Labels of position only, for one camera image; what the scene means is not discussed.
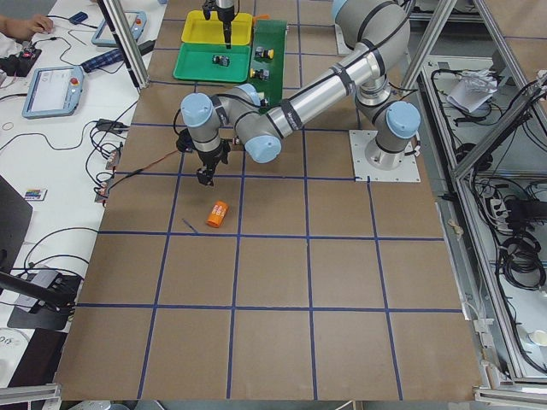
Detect white power strip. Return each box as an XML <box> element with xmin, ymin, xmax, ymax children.
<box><xmin>487</xmin><ymin>197</ymin><xmax>509</xmax><ymax>230</ymax></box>

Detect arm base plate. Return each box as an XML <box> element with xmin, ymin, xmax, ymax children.
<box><xmin>349</xmin><ymin>130</ymin><xmax>421</xmax><ymax>183</ymax></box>

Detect crumpled white paper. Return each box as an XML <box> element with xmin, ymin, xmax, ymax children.
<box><xmin>447</xmin><ymin>69</ymin><xmax>497</xmax><ymax>114</ymax></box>

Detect green conveyor belt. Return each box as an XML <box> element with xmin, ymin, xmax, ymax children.
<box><xmin>248</xmin><ymin>20</ymin><xmax>287</xmax><ymax>114</ymax></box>

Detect yellow plastic tray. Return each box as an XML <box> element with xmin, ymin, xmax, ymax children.
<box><xmin>181</xmin><ymin>10</ymin><xmax>253</xmax><ymax>46</ymax></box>

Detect far blue teach pendant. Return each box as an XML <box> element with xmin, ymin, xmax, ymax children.
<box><xmin>91</xmin><ymin>9</ymin><xmax>148</xmax><ymax>48</ymax></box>

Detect blue plaid folded umbrella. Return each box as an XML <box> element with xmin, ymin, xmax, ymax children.
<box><xmin>80</xmin><ymin>49</ymin><xmax>123</xmax><ymax>73</ymax></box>

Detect black camera stand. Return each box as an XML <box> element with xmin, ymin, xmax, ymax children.
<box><xmin>1</xmin><ymin>179</ymin><xmax>82</xmax><ymax>331</ymax></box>

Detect black power adapter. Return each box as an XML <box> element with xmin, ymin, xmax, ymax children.
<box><xmin>138</xmin><ymin>40</ymin><xmax>156</xmax><ymax>56</ymax></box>

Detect blue teach pendant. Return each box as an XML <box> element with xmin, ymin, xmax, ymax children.
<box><xmin>91</xmin><ymin>9</ymin><xmax>148</xmax><ymax>48</ymax></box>
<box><xmin>21</xmin><ymin>66</ymin><xmax>84</xmax><ymax>119</ymax></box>

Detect coiled black cables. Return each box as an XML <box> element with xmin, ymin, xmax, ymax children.
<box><xmin>497</xmin><ymin>232</ymin><xmax>544</xmax><ymax>291</ymax></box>

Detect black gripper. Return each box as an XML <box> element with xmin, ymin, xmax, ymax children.
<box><xmin>177</xmin><ymin>130</ymin><xmax>231</xmax><ymax>185</ymax></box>
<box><xmin>202</xmin><ymin>0</ymin><xmax>236</xmax><ymax>49</ymax></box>

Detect person forearm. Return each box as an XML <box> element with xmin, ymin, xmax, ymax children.
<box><xmin>1</xmin><ymin>15</ymin><xmax>54</xmax><ymax>40</ymax></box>

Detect red black power cable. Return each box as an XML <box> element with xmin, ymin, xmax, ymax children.
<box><xmin>102</xmin><ymin>149</ymin><xmax>185</xmax><ymax>189</ymax></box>

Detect near blue teach pendant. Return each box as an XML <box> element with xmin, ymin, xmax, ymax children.
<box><xmin>21</xmin><ymin>66</ymin><xmax>84</xmax><ymax>119</ymax></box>

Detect orange cylinder with 4680 label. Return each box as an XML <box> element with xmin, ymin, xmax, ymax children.
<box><xmin>206</xmin><ymin>201</ymin><xmax>229</xmax><ymax>228</ymax></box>

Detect aluminium frame post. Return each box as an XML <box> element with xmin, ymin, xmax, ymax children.
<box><xmin>97</xmin><ymin>0</ymin><xmax>150</xmax><ymax>90</ymax></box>

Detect small colour card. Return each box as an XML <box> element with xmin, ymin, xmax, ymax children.
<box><xmin>23</xmin><ymin>189</ymin><xmax>48</xmax><ymax>202</ymax></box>

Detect green plastic tray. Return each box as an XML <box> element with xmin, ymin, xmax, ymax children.
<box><xmin>173</xmin><ymin>43</ymin><xmax>251</xmax><ymax>83</ymax></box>

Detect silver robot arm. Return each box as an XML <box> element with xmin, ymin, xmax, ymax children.
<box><xmin>176</xmin><ymin>1</ymin><xmax>421</xmax><ymax>185</ymax></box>
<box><xmin>202</xmin><ymin>0</ymin><xmax>236</xmax><ymax>50</ymax></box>

